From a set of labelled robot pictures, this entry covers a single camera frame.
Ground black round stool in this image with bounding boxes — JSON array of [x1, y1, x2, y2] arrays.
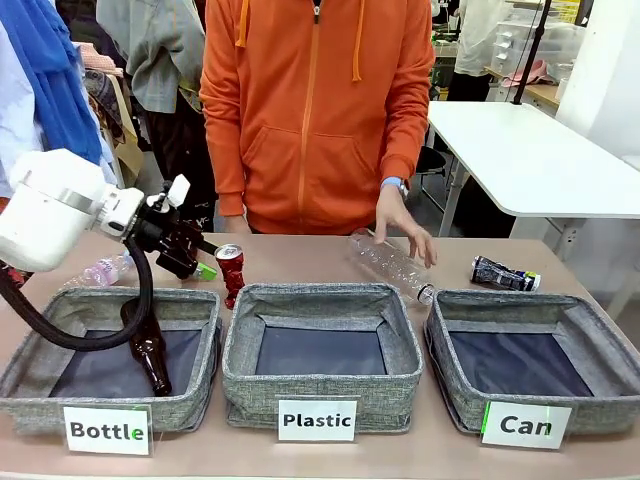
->
[[413, 146, 447, 177]]

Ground white Plastic label sign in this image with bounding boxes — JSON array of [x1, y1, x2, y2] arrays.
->
[[276, 397, 359, 444]]

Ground black hanging garment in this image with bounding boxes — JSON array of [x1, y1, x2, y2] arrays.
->
[[143, 106, 217, 234]]

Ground person's left hand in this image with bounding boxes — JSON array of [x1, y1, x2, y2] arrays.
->
[[374, 191, 440, 270]]

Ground brown glass bottle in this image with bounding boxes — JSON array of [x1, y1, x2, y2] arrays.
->
[[119, 297, 174, 398]]

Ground crushed dark blue can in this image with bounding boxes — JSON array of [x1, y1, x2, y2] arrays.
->
[[469, 255, 543, 293]]

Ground person's orange hoodie torso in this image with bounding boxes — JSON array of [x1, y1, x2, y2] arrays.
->
[[198, 0, 438, 237]]

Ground translucent plastic storage drawers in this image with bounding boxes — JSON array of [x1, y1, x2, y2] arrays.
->
[[491, 21, 587, 77]]

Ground blue hanging cloth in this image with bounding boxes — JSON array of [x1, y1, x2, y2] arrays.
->
[[0, 0, 105, 167]]

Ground background person white shirt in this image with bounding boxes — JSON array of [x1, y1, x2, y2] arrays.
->
[[451, 0, 512, 104]]

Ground black corrugated cable hose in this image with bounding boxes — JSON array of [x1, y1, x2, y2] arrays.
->
[[0, 233, 155, 352]]

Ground grey hanging jacket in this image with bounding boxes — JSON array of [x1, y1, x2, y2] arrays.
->
[[96, 0, 207, 115]]

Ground crushed pink-label plastic bottle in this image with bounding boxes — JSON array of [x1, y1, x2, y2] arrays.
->
[[61, 251, 137, 291]]

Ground person's left forearm orange sleeve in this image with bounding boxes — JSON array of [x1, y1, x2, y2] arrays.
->
[[377, 84, 433, 189]]

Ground pink cloth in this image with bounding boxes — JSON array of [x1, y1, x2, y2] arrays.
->
[[499, 59, 550, 87]]

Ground white Bottle label sign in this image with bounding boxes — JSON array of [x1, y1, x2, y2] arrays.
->
[[62, 404, 153, 458]]

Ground crushed red drink can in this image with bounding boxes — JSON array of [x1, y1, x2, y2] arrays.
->
[[214, 243, 248, 312]]

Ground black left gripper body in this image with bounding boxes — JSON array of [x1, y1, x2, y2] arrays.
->
[[133, 201, 205, 280]]

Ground white Can label sign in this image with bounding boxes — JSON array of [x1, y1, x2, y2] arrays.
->
[[480, 399, 574, 452]]

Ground black stand pole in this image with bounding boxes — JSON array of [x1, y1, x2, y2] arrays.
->
[[511, 0, 552, 107]]

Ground grey fabric basket Bottle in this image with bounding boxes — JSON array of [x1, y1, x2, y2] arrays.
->
[[0, 285, 223, 436]]

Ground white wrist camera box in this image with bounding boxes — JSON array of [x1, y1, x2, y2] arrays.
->
[[167, 175, 192, 208]]

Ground person's right forearm orange sleeve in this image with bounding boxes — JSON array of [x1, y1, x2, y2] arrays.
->
[[199, 94, 250, 220]]

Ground grey fabric basket Can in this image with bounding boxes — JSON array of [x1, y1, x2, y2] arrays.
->
[[423, 288, 640, 437]]

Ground dark patterned hanging cloth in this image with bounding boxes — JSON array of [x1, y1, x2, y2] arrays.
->
[[83, 66, 127, 147]]

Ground blue wristwatch band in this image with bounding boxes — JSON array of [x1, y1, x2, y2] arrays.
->
[[379, 175, 411, 199]]

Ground large clear plastic bottle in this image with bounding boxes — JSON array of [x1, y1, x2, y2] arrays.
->
[[346, 227, 438, 307]]

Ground grey fabric basket Plastic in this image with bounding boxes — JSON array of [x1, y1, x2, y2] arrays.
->
[[221, 281, 426, 431]]

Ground light blue hanging garment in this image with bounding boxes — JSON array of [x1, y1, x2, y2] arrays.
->
[[0, 19, 47, 197]]

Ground white background table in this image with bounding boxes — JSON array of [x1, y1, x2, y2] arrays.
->
[[426, 99, 640, 220]]

